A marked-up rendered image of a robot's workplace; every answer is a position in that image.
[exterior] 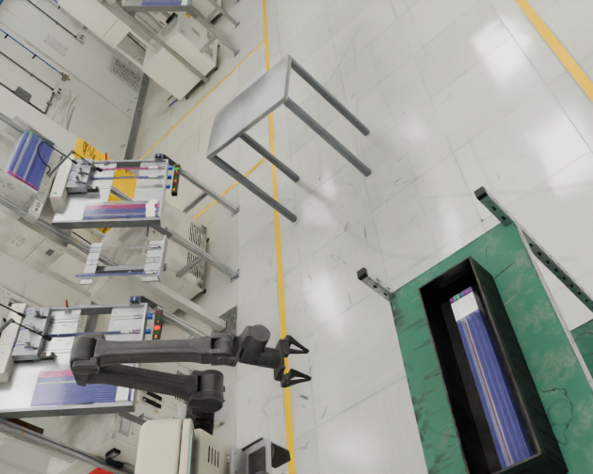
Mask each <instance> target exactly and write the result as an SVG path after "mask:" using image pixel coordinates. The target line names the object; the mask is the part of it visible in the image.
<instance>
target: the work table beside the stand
mask: <svg viewBox="0 0 593 474"><path fill-rule="evenodd" d="M291 68H292V69H293V70H294V71H295V72H296V73H297V74H298V75H299V76H300V77H301V78H303V79H304V80H305V81H306V82H307V83H308V84H309V85H310V86H311V87H312V88H313V89H314V90H316V91H317V92H318V93H319V94H320V95H321V96H322V97H323V98H324V99H325V100H326V101H327V102H329V103H330V104H331V105H332V106H333V107H334V108H335V109H336V110H337V111H338V112H339V113H340V114H342V115H343V116H344V117H345V118H346V119H347V120H348V121H349V122H350V123H351V124H352V125H353V126H355V127H356V128H357V129H358V130H359V131H360V132H361V133H362V134H363V135H364V136H367V135H368V134H370V130H369V129H368V128H367V127H366V126H365V125H364V124H362V123H361V122H360V121H359V120H358V119H357V118H356V117H355V116H354V115H353V114H352V113H351V112H350V111H349V110H348V109H346V108H345V107H344V106H343V105H342V104H341V103H340V102H339V101H338V100H337V99H336V98H335V97H334V96H333V95H331V94H330V93H329V92H328V91H327V90H326V89H325V88H324V87H323V86H322V85H321V84H320V83H319V82H318V81H317V80H315V79H314V78H313V77H312V76H311V75H310V74H309V73H308V72H307V71H306V70H305V69H304V68H303V67H302V66H301V65H299V64H298V63H297V62H296V61H295V60H294V59H293V58H292V57H291V56H290V55H289V54H288V55H287V56H286V57H284V58H283V59H282V60H281V61H280V62H278V63H277V64H276V65H275V66H273V67H272V68H271V69H270V70H269V71H267V72H266V73H265V74H263V75H262V76H261V77H260V78H259V79H257V80H256V81H255V82H254V83H252V84H251V85H250V86H249V87H247V88H246V89H245V90H244V91H242V92H241V93H240V94H239V95H237V96H236V97H235V98H234V99H233V100H231V101H230V102H229V103H227V104H226V105H225V106H224V107H223V108H221V109H220V110H219V111H218V112H216V113H215V117H214V122H213V127H212V131H211V135H210V140H209V144H208V149H207V153H206V158H207V159H208V160H210V161H211V162H212V163H214V164H215V165H216V166H218V167H219V168H221V169H222V170H223V171H224V172H226V173H227V174H228V175H230V176H231V177H232V178H234V179H235V180H236V181H238V182H239V183H241V184H242V185H243V186H245V187H246V188H247V189H248V190H249V191H250V192H252V193H253V194H254V195H256V196H257V197H258V198H260V199H261V200H263V201H264V202H265V203H267V204H268V205H269V206H271V207H272V208H273V209H275V210H276V211H277V212H279V213H280V214H282V215H283V216H284V217H286V218H287V219H288V220H290V221H291V222H292V223H294V222H295V221H297V216H296V215H294V214H293V213H292V212H290V211H289V210H288V209H286V208H285V207H284V206H282V205H281V204H280V203H278V202H277V201H276V200H275V199H274V198H272V197H271V196H270V195H268V194H267V193H266V192H265V191H263V190H262V189H261V188H259V187H258V186H257V185H256V184H254V183H253V182H251V181H250V180H249V179H247V178H246V177H245V176H243V175H242V174H241V173H240V172H238V171H237V170H236V169H234V168H233V167H232V166H230V165H229V164H227V163H226V162H225V161H223V160H222V159H221V158H220V157H218V156H217V154H218V153H219V152H221V151H222V150H223V149H225V148H226V147H227V146H229V145H230V144H231V143H232V142H233V141H234V140H236V139H237V138H238V137H240V138H241V139H242V140H243V141H245V142H246V143H247V144H248V145H250V146H251V147H252V148H253V149H255V150H256V151H257V152H259V153H260V154H261V155H262V156H263V157H264V158H265V159H266V160H268V161H269V162H270V163H271V164H273V165H274V166H275V167H277V168H278V169H279V170H280V171H282V172H283V173H284V174H285V175H287V176H288V177H289V178H290V179H292V180H293V181H294V182H298V181H299V176H298V175H297V174H296V173H295V172H294V171H293V170H292V169H290V168H289V167H288V166H286V165H285V164H284V163H283V162H282V161H280V160H279V159H278V158H277V157H275V156H274V155H273V154H272V153H270V152H269V151H268V150H267V149H265V148H264V147H263V146H262V145H260V144H259V143H258V142H257V141H255V140H254V139H253V138H252V137H250V136H249V135H248V134H247V133H246V131H248V130H249V129H250V128H252V127H253V126H254V125H255V124H257V123H258V122H259V121H261V120H262V119H264V118H265V117H266V116H268V115H269V114H270V113H271V112H273V111H274V110H275V109H277V108H278V107H279V106H281V105H282V104H284V105H285V106H286V107H287V108H288V109H289V110H291V111H292V112H293V113H294V114H295V115H296V116H297V117H299V118H300V119H301V120H302V121H303V122H304V123H306V124H307V125H308V126H309V127H310V128H311V129H312V130H314V131H315V132H316V133H317V134H318V135H319V136H321V137H322V138H323V139H324V140H325V141H326V142H327V143H328V144H330V145H331V146H332V147H333V148H334V149H335V150H337V151H338V152H339V153H340V154H341V155H342V156H343V157H344V158H345V159H346V160H347V161H348V162H349V163H350V164H352V165H353V166H354V167H355V168H356V169H357V170H359V171H360V172H361V173H362V174H363V175H364V176H365V177H368V176H369V175H371V169H370V168H369V167H367V166H366V165H365V164H364V163H363V162H362V161H361V160H359V159H358V158H357V157H356V156H355V155H354V154H353V153H352V152H350V151H349V150H348V149H347V148H346V147H345V146H344V145H342V144H341V143H340V142H339V141H338V140H337V139H336V138H335V137H333V136H332V135H331V134H330V133H329V132H328V131H327V130H326V129H324V128H323V127H322V126H321V125H320V124H319V123H318V122H317V121H315V120H314V119H313V118H312V117H311V116H310V115H309V114H307V113H306V112H305V111H304V110H303V109H302V108H301V107H300V106H298V105H297V104H296V103H295V102H294V101H293V100H292V99H290V98H289V97H288V90H289V81H290V71H291Z"/></svg>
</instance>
